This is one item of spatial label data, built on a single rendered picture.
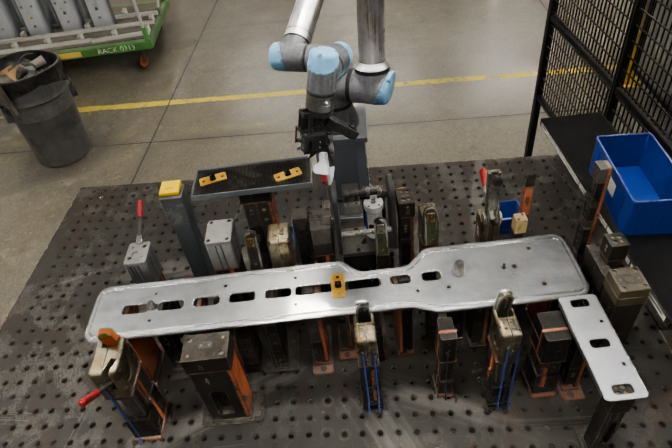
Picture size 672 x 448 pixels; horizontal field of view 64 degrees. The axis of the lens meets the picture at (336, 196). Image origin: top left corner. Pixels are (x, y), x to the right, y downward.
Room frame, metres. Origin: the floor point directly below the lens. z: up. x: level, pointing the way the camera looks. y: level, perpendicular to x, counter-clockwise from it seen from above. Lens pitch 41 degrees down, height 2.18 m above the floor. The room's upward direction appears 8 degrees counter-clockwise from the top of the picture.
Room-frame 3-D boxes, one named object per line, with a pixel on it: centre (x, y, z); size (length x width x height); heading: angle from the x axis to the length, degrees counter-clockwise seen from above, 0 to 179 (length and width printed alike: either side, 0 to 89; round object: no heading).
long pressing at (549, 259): (0.96, 0.05, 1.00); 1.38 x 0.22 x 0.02; 88
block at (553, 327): (0.77, -0.51, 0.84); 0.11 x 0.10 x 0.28; 178
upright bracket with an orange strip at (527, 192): (1.11, -0.54, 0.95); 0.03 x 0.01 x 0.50; 88
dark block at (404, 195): (1.18, -0.20, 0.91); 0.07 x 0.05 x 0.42; 178
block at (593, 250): (0.94, -0.70, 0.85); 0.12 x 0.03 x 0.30; 178
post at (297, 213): (1.19, 0.12, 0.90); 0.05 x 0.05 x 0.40; 88
